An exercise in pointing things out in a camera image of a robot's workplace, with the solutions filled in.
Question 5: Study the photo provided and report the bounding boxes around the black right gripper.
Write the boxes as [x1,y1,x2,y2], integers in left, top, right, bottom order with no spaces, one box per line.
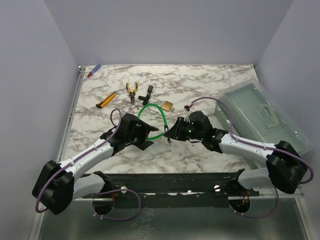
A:
[164,116,204,142]

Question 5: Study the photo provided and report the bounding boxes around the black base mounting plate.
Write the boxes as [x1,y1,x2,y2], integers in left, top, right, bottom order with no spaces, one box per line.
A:
[85,170,259,212]

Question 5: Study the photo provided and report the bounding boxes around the yellow black utility knife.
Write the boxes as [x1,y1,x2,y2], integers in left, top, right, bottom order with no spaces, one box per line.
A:
[95,91,116,109]

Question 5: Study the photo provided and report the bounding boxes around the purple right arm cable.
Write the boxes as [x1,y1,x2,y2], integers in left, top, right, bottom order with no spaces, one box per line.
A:
[189,96,315,219]

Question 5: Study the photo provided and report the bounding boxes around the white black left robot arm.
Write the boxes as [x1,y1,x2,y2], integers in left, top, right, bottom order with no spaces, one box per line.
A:
[32,113,158,215]

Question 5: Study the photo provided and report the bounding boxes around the blue red screwdriver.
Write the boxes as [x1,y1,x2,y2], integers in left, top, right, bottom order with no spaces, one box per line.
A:
[86,64,102,78]

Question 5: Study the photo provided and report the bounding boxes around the yellow black pliers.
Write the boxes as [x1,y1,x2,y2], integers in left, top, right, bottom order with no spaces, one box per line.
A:
[126,82,138,105]

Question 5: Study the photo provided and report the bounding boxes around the brass padlock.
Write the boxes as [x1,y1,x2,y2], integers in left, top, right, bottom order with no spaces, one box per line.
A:
[143,100,175,113]

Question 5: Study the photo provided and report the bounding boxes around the aluminium rail frame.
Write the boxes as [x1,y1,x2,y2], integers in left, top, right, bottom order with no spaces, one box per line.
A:
[28,65,87,240]

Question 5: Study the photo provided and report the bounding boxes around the clear plastic storage box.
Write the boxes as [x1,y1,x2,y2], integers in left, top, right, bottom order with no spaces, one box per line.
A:
[214,79,313,156]

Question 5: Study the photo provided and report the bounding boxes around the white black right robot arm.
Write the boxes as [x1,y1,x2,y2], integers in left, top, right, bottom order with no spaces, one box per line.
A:
[164,111,307,196]

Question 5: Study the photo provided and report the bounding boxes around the black T-shaped pipe fitting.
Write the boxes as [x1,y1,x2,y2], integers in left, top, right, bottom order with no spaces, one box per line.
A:
[138,85,154,106]

